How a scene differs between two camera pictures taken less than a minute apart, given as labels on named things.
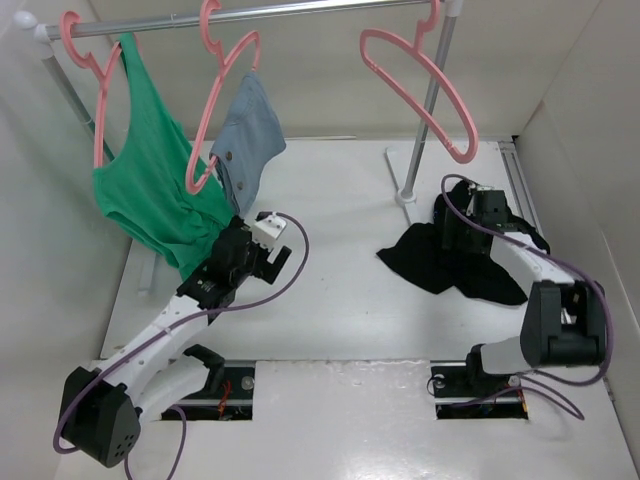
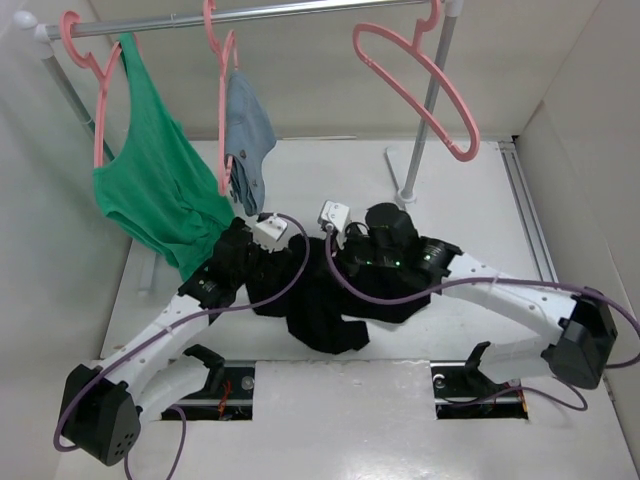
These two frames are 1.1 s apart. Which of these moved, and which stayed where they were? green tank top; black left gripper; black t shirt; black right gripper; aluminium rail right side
Moved: black right gripper; black t shirt
Stayed: aluminium rail right side; black left gripper; green tank top
